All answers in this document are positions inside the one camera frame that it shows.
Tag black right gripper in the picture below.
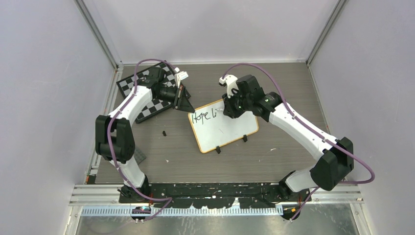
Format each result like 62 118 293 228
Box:
223 88 252 118

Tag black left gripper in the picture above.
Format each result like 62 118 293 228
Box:
156 85 196 114

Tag yellow framed whiteboard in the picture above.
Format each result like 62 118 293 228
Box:
188 99 259 153

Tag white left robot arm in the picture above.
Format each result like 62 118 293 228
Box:
95 66 195 203

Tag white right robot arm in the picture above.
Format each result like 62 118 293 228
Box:
218 75 354 201

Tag black white chessboard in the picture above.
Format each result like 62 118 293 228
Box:
109 61 177 124

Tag grey studded baseplate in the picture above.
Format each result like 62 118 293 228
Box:
134 146 147 164

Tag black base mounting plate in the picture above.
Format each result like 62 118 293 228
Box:
118 183 310 209

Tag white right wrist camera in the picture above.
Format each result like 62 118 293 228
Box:
219 74 239 98

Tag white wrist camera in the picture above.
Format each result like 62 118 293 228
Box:
174 67 188 87
219 74 239 98

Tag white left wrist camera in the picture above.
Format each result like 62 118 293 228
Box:
174 67 188 87

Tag aluminium frame rail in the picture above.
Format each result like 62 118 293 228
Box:
69 183 364 217

